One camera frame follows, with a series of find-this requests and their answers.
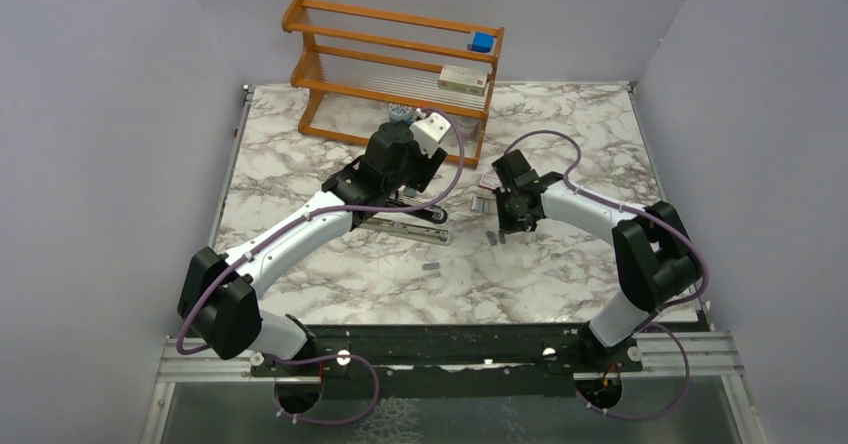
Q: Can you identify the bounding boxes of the small red staples box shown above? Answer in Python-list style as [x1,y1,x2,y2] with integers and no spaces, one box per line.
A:
[477,174,500,191]

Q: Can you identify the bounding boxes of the black stapler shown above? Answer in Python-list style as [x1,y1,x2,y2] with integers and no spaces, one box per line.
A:
[386,193,448,224]

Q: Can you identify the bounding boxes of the silver chrome stapler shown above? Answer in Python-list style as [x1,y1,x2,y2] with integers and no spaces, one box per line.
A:
[359,217,453,246]

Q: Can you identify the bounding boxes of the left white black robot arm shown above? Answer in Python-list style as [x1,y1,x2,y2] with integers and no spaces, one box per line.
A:
[177,113,454,375]

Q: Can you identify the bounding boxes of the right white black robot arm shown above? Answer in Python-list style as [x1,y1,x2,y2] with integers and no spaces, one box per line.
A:
[493,150,704,371]

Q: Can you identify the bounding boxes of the white green staples carton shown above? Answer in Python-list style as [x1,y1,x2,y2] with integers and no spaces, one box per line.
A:
[438,65,489,97]

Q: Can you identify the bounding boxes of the blue white plastic jar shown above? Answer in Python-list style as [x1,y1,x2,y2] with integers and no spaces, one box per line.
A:
[387,103,416,124]

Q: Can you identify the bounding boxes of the clear plastic jar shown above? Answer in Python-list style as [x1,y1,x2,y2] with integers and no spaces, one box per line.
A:
[456,116,480,141]

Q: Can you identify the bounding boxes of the orange wooden shelf rack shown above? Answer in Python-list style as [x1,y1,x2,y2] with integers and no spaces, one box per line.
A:
[281,0,505,168]

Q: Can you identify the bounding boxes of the blue box on shelf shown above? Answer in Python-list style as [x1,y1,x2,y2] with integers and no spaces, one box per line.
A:
[466,31,496,54]

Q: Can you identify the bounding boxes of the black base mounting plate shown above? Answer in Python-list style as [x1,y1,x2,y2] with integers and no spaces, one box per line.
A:
[250,323,643,399]

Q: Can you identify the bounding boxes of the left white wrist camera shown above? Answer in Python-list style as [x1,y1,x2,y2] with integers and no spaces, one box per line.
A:
[410,112,452,158]

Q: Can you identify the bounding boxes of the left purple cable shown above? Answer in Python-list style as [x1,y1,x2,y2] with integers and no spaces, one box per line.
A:
[174,108,467,356]

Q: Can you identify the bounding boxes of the aluminium frame rail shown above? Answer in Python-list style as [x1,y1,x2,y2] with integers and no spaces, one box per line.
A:
[141,332,766,443]

